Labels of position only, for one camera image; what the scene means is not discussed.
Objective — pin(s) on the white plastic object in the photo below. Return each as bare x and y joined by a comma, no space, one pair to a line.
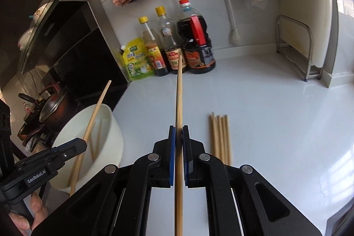
30,31

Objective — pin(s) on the white hanging brush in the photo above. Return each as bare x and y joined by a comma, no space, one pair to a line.
235,37

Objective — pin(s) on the white cutting board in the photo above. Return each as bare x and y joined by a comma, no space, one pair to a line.
318,17

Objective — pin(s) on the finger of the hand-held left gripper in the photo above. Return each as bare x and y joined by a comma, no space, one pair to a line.
65,145
72,149

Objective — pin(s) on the vinegar bottle orange label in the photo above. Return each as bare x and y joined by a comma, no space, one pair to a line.
157,61

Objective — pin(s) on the yellow seasoning pouch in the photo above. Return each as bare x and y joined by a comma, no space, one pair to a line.
138,61

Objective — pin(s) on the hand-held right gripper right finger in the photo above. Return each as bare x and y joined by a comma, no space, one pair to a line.
196,164

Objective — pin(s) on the dark red frying pan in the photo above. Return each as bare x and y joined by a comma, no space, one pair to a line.
33,133

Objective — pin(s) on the white round plastic basin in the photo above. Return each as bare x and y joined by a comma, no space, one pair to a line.
110,136

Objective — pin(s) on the pot with glass lid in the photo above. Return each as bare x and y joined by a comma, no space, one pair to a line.
52,107

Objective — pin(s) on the soy sauce bottle yellow cap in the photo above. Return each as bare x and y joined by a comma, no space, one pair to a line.
170,57

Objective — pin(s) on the single wooden chopstick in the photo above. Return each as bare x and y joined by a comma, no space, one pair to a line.
179,103
98,114

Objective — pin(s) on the black gas stove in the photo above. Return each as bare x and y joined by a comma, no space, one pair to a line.
36,147

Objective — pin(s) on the black range hood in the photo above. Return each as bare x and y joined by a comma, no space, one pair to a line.
77,39

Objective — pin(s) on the person's left hand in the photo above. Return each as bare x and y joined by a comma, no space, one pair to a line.
36,205

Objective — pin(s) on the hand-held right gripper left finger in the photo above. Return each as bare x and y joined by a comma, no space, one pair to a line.
163,164

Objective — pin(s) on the metal cutting board rack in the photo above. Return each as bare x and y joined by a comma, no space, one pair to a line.
293,57

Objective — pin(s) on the bundle of wooden chopsticks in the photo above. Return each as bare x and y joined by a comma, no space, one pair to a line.
220,139

